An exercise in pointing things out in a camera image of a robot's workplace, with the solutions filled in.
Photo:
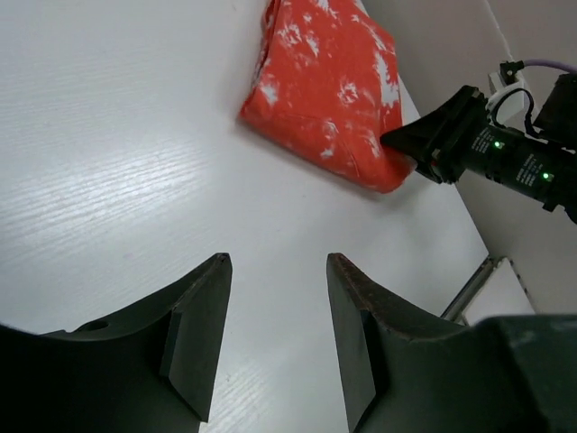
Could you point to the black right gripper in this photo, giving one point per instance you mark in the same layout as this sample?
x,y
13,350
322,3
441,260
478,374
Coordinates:
x,y
541,167

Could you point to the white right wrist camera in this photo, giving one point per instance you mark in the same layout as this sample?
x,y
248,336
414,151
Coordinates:
x,y
509,96

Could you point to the red white patterned cloth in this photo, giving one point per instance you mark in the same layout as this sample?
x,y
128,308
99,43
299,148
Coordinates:
x,y
326,87

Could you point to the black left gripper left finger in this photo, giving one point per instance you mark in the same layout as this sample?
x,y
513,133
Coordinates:
x,y
149,367

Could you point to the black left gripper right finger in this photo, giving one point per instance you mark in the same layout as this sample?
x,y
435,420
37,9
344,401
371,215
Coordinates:
x,y
404,369

